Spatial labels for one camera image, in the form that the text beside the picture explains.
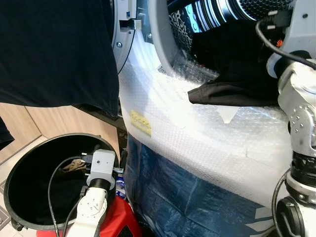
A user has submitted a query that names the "white tape piece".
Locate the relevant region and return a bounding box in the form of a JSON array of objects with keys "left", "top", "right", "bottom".
[{"left": 217, "top": 106, "right": 238, "bottom": 124}]

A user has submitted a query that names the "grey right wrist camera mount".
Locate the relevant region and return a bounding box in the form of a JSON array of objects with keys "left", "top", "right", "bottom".
[{"left": 286, "top": 0, "right": 316, "bottom": 57}]

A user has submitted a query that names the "steel perforated washer drum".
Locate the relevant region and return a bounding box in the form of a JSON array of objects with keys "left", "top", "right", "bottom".
[{"left": 168, "top": 0, "right": 297, "bottom": 55}]

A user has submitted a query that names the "black hemmed garment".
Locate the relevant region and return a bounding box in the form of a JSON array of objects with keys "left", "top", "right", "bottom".
[{"left": 188, "top": 80, "right": 282, "bottom": 108}]

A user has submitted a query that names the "grey washer door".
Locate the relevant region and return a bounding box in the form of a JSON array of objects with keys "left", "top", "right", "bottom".
[{"left": 110, "top": 0, "right": 144, "bottom": 75}]

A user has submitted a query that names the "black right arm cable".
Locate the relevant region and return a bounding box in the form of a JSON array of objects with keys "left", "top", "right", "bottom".
[{"left": 255, "top": 17, "right": 316, "bottom": 70}]

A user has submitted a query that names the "yellow rectangular sticker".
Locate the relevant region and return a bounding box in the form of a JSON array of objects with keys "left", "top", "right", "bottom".
[{"left": 129, "top": 111, "right": 153, "bottom": 137}]

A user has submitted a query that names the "black garment with white logo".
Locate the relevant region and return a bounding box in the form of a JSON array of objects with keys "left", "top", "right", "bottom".
[{"left": 190, "top": 22, "right": 279, "bottom": 87}]

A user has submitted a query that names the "clear bubble wrap sheet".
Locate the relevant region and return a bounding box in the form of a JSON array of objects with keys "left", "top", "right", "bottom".
[{"left": 118, "top": 49, "right": 297, "bottom": 208}]

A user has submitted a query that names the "white blue printed package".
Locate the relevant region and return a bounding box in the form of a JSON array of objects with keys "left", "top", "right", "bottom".
[{"left": 118, "top": 170, "right": 127, "bottom": 198}]

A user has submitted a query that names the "black hanging garment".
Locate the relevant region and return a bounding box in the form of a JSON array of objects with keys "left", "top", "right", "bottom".
[{"left": 0, "top": 0, "right": 120, "bottom": 117}]

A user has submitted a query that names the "black round laundry bucket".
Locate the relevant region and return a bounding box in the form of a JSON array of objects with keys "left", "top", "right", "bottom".
[{"left": 2, "top": 132, "right": 121, "bottom": 232}]

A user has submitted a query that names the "grey washer door hinge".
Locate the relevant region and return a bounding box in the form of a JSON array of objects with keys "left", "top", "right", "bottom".
[{"left": 120, "top": 17, "right": 144, "bottom": 31}]

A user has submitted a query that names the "small black cloth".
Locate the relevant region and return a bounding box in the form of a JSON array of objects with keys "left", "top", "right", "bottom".
[{"left": 0, "top": 116, "right": 13, "bottom": 151}]

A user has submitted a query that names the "beige patterned cloth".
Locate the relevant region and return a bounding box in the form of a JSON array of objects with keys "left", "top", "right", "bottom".
[{"left": 62, "top": 159, "right": 89, "bottom": 174}]

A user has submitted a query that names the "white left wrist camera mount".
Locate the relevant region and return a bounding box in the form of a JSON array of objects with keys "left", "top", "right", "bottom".
[{"left": 89, "top": 149, "right": 119, "bottom": 181}]

